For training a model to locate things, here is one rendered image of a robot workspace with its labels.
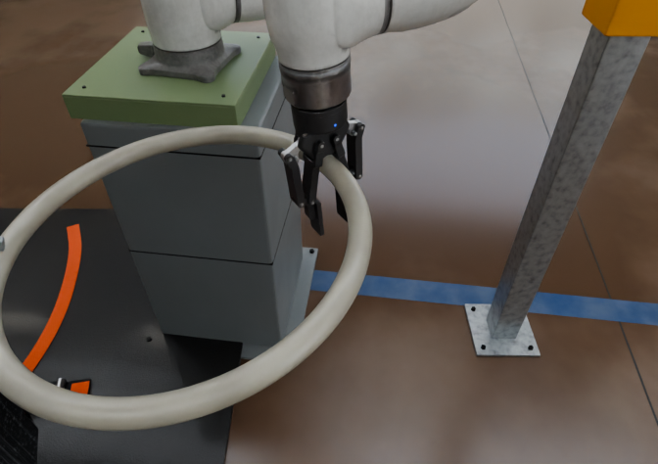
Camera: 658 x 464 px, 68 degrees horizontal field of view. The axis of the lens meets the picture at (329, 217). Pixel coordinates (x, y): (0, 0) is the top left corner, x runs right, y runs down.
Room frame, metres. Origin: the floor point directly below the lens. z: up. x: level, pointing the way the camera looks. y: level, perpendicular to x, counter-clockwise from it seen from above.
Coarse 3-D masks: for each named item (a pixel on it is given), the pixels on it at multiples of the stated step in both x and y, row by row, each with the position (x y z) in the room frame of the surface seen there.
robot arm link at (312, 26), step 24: (264, 0) 0.56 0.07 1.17; (288, 0) 0.53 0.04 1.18; (312, 0) 0.53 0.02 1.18; (336, 0) 0.54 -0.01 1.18; (360, 0) 0.55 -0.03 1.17; (384, 0) 0.56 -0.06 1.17; (288, 24) 0.53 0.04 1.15; (312, 24) 0.53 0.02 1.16; (336, 24) 0.54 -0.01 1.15; (360, 24) 0.55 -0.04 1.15; (384, 24) 0.57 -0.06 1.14; (288, 48) 0.54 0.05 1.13; (312, 48) 0.53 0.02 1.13; (336, 48) 0.54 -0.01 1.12
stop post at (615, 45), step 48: (624, 0) 0.88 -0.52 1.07; (624, 48) 0.90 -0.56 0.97; (576, 96) 0.94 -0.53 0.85; (624, 96) 0.90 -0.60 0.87; (576, 144) 0.90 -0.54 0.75; (576, 192) 0.90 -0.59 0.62; (528, 240) 0.91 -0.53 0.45; (528, 288) 0.90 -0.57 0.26; (480, 336) 0.91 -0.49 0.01; (528, 336) 0.91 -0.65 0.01
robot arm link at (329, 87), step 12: (348, 60) 0.57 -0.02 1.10; (288, 72) 0.55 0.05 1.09; (300, 72) 0.54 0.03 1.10; (312, 72) 0.54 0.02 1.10; (324, 72) 0.54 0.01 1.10; (336, 72) 0.55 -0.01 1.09; (348, 72) 0.56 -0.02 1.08; (288, 84) 0.55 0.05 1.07; (300, 84) 0.54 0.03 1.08; (312, 84) 0.54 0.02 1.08; (324, 84) 0.54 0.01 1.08; (336, 84) 0.55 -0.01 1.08; (348, 84) 0.56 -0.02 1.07; (288, 96) 0.56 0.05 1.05; (300, 96) 0.54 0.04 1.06; (312, 96) 0.54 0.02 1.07; (324, 96) 0.54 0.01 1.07; (336, 96) 0.55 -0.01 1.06; (348, 96) 0.56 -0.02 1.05; (300, 108) 0.55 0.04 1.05; (312, 108) 0.54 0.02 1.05; (324, 108) 0.54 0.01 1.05
